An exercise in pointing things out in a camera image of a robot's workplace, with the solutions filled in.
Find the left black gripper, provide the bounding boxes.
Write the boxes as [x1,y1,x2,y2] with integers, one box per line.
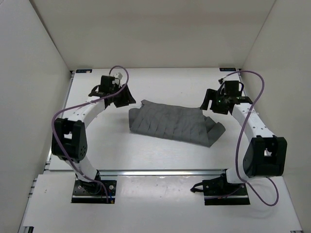
[112,83,137,108]

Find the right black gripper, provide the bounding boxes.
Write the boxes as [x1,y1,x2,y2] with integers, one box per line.
[200,89,228,115]

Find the grey pleated skirt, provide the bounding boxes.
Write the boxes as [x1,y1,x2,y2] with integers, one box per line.
[129,100,225,148]

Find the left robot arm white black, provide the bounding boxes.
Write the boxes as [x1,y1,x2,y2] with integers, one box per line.
[52,73,136,193]

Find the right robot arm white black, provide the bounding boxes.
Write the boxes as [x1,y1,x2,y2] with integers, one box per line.
[200,81,287,195]

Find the right blue corner sticker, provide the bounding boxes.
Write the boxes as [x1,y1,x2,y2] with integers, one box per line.
[219,67,236,72]

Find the blue corner sticker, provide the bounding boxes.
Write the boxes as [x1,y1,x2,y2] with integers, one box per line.
[219,67,236,72]
[75,69,92,73]

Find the left blue corner sticker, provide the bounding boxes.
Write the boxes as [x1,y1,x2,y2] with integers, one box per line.
[75,69,92,73]

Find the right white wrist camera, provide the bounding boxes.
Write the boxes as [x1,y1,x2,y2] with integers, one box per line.
[218,76,227,90]

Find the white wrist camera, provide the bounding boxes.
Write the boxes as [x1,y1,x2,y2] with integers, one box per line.
[113,72,123,85]
[218,76,227,90]

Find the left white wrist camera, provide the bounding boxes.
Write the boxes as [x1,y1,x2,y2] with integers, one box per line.
[113,72,123,85]

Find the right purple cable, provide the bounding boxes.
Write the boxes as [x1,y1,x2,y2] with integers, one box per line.
[204,70,279,207]

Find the purple cable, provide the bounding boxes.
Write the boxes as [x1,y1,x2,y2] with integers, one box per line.
[52,65,130,204]
[204,70,279,207]

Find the aluminium front rail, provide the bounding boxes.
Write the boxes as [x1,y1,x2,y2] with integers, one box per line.
[43,169,243,177]

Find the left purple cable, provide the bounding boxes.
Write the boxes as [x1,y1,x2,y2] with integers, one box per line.
[52,65,130,204]

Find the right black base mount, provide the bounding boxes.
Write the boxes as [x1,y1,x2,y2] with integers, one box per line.
[190,174,250,206]

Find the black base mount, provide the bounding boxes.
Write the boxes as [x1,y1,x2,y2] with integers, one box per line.
[190,174,250,206]
[71,178,117,204]

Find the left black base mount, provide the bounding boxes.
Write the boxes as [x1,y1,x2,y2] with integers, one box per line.
[71,178,117,204]

